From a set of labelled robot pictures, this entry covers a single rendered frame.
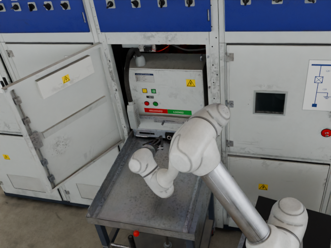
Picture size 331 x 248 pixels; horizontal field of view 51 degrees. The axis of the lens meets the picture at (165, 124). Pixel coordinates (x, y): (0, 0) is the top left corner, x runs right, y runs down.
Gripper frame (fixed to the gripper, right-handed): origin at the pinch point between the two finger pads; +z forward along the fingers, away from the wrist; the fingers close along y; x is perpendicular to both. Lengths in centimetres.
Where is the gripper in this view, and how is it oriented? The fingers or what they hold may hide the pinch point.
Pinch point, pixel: (159, 139)
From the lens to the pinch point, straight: 211.2
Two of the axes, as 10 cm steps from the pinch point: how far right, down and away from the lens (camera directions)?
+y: 9.6, 0.7, -2.8
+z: 2.9, -2.9, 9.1
